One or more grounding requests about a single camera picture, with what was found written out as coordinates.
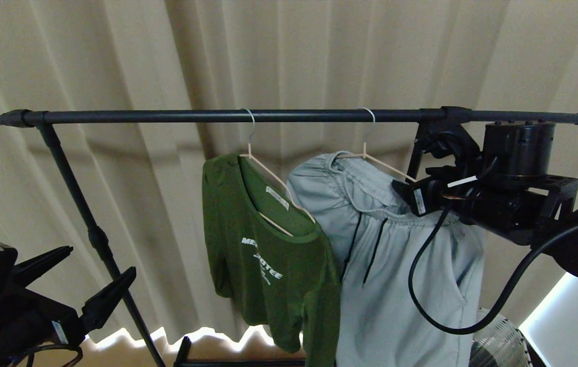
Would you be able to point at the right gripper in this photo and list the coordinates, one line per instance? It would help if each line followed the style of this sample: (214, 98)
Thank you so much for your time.
(436, 196)

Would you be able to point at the black clothes rack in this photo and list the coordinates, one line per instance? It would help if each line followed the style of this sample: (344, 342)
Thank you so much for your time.
(166, 116)

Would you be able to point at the pale grey garment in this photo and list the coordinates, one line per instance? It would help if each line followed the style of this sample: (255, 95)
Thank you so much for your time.
(396, 306)

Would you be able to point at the green long-sleeved shirt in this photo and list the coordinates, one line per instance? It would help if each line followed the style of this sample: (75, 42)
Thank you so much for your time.
(268, 285)

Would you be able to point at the white laundry basket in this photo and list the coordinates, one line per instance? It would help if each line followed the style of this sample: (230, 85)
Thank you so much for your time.
(498, 341)

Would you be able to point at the beige curtain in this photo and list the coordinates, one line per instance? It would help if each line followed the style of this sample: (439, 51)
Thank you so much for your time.
(166, 51)

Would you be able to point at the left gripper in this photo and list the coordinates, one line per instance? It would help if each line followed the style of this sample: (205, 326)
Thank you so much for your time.
(3, 326)

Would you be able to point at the pink clothes hanger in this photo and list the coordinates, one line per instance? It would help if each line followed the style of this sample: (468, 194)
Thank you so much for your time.
(385, 165)
(278, 183)

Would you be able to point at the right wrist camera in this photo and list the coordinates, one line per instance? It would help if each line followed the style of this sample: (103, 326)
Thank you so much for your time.
(447, 142)

